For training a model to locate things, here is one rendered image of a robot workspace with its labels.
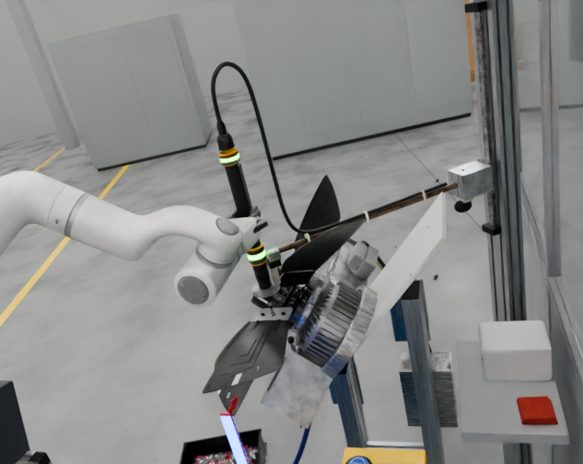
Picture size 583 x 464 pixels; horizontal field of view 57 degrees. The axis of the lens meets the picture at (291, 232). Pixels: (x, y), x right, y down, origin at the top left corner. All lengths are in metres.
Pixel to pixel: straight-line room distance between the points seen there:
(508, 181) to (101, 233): 1.05
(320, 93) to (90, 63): 3.54
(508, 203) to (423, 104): 5.42
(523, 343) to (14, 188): 1.23
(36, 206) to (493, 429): 1.13
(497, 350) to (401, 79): 5.55
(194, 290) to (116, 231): 0.18
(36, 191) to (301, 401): 0.80
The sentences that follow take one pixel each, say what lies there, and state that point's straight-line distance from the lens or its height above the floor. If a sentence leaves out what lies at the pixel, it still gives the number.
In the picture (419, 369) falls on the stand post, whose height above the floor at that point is 0.92.
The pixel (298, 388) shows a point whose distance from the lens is 1.42.
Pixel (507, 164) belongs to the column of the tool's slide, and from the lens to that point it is 1.54.
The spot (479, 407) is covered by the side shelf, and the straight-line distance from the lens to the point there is 1.52.
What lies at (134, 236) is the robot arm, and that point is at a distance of 1.02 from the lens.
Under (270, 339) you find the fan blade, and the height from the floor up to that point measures 1.19.
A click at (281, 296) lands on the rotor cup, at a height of 1.21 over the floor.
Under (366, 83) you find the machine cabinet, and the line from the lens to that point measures 6.75.
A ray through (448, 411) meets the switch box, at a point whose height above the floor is 0.68.
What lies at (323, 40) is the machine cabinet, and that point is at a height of 1.28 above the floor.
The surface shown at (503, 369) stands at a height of 0.91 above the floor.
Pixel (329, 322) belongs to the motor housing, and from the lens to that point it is 1.37.
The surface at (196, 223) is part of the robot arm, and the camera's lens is 0.97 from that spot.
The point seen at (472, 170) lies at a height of 1.38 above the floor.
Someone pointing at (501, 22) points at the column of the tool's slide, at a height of 1.73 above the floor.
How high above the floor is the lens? 1.92
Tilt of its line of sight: 24 degrees down
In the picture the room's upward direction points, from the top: 14 degrees counter-clockwise
